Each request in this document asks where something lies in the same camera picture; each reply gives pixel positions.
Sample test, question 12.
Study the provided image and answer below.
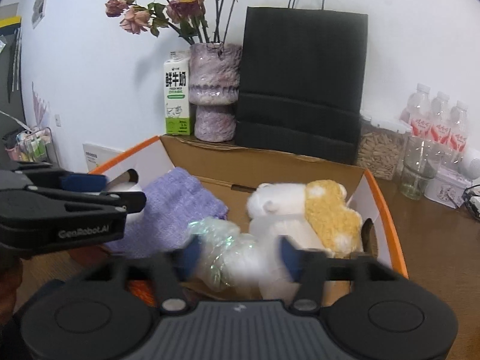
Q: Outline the middle water bottle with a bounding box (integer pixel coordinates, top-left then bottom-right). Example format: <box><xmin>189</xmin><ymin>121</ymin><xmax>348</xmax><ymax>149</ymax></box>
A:
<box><xmin>428</xmin><ymin>92</ymin><xmax>451</xmax><ymax>145</ymax></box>

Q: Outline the left water bottle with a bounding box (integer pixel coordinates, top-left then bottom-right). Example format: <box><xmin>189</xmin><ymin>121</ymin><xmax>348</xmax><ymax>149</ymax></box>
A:
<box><xmin>400</xmin><ymin>83</ymin><xmax>431</xmax><ymax>138</ymax></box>

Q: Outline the dried rose bouquet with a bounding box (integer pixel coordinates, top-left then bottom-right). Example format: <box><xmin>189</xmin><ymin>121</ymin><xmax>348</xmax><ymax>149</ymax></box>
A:
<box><xmin>105</xmin><ymin>0</ymin><xmax>238</xmax><ymax>46</ymax></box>

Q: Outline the purple knitted pouch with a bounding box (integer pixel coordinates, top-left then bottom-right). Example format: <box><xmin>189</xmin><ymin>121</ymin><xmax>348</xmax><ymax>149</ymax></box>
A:
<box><xmin>106</xmin><ymin>167</ymin><xmax>229</xmax><ymax>258</ymax></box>

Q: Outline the purple textured vase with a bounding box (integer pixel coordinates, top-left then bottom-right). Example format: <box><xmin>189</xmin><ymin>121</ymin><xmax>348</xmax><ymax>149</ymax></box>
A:
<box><xmin>189</xmin><ymin>43</ymin><xmax>242</xmax><ymax>143</ymax></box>

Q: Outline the white booklet by wall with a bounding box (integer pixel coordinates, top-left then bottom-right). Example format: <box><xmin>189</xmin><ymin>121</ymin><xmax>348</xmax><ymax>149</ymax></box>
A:
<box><xmin>82</xmin><ymin>143</ymin><xmax>123</xmax><ymax>172</ymax></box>

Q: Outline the clear jar with seeds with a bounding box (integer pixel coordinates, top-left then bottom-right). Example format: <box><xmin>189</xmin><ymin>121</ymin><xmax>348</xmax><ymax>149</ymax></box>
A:
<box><xmin>355</xmin><ymin>114</ymin><xmax>412</xmax><ymax>180</ymax></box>

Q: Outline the white yellow plush toy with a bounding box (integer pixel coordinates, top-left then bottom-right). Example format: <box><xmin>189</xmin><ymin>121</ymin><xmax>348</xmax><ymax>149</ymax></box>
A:
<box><xmin>247</xmin><ymin>180</ymin><xmax>363</xmax><ymax>303</ymax></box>

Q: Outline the orange cardboard box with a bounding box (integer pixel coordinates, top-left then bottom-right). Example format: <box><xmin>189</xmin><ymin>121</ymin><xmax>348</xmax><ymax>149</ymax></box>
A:
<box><xmin>94</xmin><ymin>136</ymin><xmax>408</xmax><ymax>275</ymax></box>

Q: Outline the white tin box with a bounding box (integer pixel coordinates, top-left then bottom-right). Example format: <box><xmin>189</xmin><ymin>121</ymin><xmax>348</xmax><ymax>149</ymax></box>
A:
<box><xmin>424</xmin><ymin>166</ymin><xmax>472</xmax><ymax>209</ymax></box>

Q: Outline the empty glass cup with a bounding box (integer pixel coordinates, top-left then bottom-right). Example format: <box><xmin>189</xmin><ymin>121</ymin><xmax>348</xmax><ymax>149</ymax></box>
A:
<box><xmin>400</xmin><ymin>136</ymin><xmax>443</xmax><ymax>201</ymax></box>

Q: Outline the person left hand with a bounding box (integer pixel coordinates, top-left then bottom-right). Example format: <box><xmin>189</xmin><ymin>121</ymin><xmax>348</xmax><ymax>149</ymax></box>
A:
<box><xmin>0</xmin><ymin>260</ymin><xmax>23</xmax><ymax>327</ymax></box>

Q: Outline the right water bottle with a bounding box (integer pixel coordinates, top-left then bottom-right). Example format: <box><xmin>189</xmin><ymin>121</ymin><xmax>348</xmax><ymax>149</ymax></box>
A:
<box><xmin>448</xmin><ymin>100</ymin><xmax>469</xmax><ymax>155</ymax></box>

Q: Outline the water bottle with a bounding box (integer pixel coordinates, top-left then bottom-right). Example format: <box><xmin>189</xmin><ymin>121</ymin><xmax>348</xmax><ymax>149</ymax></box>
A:
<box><xmin>448</xmin><ymin>100</ymin><xmax>469</xmax><ymax>155</ymax></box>
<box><xmin>400</xmin><ymin>83</ymin><xmax>431</xmax><ymax>138</ymax></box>
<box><xmin>428</xmin><ymin>92</ymin><xmax>451</xmax><ymax>145</ymax></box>

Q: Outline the green white milk carton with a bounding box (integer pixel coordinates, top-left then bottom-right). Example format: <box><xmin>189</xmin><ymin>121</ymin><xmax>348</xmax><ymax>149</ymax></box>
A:
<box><xmin>163</xmin><ymin>50</ymin><xmax>194</xmax><ymax>136</ymax></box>

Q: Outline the grey refrigerator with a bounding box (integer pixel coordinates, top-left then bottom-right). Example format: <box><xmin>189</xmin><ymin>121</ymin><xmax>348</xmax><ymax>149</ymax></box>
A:
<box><xmin>1</xmin><ymin>16</ymin><xmax>25</xmax><ymax>137</ymax></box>

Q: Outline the black paper bag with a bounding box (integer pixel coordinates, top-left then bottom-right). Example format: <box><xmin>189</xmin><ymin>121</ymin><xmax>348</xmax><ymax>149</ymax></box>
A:
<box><xmin>234</xmin><ymin>0</ymin><xmax>368</xmax><ymax>164</ymax></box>

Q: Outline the iridescent plastic bag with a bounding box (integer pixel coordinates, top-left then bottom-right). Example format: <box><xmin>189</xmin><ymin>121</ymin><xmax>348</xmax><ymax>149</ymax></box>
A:
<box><xmin>188</xmin><ymin>217</ymin><xmax>264</xmax><ymax>292</ymax></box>

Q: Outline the white round camera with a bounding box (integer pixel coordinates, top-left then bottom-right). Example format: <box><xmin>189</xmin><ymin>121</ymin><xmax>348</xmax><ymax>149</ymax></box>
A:
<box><xmin>460</xmin><ymin>147</ymin><xmax>480</xmax><ymax>180</ymax></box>

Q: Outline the white charger with cable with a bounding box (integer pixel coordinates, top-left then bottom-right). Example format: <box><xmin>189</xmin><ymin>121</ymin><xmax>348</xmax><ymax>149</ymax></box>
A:
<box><xmin>462</xmin><ymin>184</ymin><xmax>480</xmax><ymax>221</ymax></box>

